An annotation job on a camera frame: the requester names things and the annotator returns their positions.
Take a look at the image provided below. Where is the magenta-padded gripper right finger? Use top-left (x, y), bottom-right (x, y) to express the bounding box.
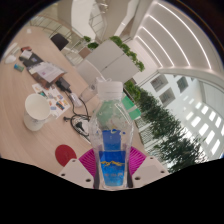
top-left (127, 146), bottom-right (170, 189)

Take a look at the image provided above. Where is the black cable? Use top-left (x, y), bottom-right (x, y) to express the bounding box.
top-left (63, 89), bottom-right (93, 139)

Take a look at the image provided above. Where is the wooden planter with green plants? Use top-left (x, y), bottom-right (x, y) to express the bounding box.
top-left (78, 35), bottom-right (100, 59)

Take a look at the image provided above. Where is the small white device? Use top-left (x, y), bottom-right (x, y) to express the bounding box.
top-left (3, 54), bottom-right (18, 65)

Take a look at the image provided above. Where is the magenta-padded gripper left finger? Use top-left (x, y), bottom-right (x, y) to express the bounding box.
top-left (57, 148), bottom-right (98, 189)

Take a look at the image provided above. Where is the clear bottle white cap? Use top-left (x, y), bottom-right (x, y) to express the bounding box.
top-left (78, 77), bottom-right (101, 104)

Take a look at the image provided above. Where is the black flat tablet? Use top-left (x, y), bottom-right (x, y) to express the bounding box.
top-left (18, 51), bottom-right (44, 69)

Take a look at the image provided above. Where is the white mug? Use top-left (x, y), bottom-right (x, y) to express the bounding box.
top-left (23, 93), bottom-right (56, 132)

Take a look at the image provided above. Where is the colourful sticker sheet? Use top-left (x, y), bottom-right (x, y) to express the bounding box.
top-left (31, 83), bottom-right (72, 119)

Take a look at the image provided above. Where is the flat round red coaster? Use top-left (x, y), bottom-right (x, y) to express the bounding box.
top-left (54, 144), bottom-right (78, 167)

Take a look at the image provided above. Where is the small teal box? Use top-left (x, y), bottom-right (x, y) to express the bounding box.
top-left (13, 63), bottom-right (26, 73)

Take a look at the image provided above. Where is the clear water bottle blue label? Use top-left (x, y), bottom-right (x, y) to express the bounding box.
top-left (88, 78), bottom-right (135, 191)

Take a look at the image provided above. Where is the white power adapter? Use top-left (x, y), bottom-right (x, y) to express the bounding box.
top-left (68, 92), bottom-right (84, 108)

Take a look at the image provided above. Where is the black power adapter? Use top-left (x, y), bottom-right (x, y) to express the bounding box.
top-left (54, 77), bottom-right (72, 93)

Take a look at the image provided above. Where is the row of tall green plants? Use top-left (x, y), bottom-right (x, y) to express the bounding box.
top-left (124, 79), bottom-right (214, 173)

